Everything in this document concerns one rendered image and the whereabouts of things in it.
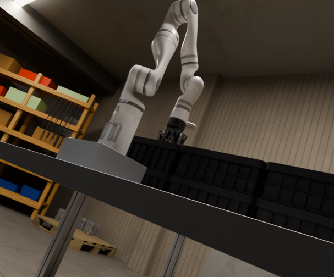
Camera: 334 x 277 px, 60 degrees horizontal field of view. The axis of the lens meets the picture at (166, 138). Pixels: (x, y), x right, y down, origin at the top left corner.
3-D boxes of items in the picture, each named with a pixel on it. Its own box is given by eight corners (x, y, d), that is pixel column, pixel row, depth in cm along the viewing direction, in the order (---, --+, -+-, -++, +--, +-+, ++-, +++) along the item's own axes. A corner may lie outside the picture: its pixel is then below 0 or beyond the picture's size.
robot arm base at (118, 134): (109, 151, 88) (131, 103, 92) (91, 148, 93) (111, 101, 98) (129, 162, 94) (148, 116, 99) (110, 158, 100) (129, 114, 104)
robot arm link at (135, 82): (132, 57, 98) (113, 102, 94) (158, 66, 97) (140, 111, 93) (135, 71, 107) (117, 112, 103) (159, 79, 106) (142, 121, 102)
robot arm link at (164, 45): (180, 34, 108) (155, 27, 109) (154, 86, 94) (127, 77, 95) (176, 53, 116) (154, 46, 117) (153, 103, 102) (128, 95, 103)
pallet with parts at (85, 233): (115, 259, 383) (124, 236, 390) (70, 249, 331) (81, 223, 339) (72, 233, 454) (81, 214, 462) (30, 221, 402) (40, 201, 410)
